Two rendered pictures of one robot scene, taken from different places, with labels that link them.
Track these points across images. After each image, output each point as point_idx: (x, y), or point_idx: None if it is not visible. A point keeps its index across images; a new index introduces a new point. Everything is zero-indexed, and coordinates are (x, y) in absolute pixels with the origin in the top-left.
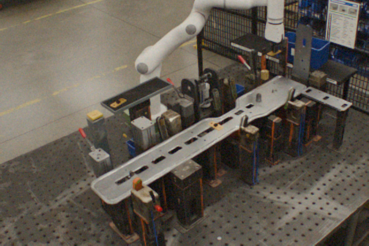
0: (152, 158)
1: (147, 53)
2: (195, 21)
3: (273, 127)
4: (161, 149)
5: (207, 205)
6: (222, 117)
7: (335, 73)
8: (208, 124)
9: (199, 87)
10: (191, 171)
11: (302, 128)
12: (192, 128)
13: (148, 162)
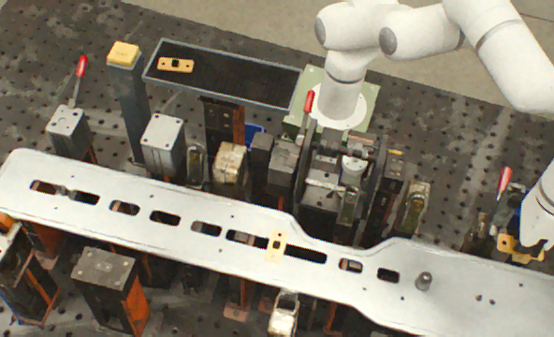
0: (122, 197)
1: (339, 13)
2: (407, 30)
3: None
4: (155, 196)
5: (177, 329)
6: (311, 243)
7: None
8: (273, 229)
9: (314, 159)
10: (99, 280)
11: None
12: (246, 209)
13: (108, 197)
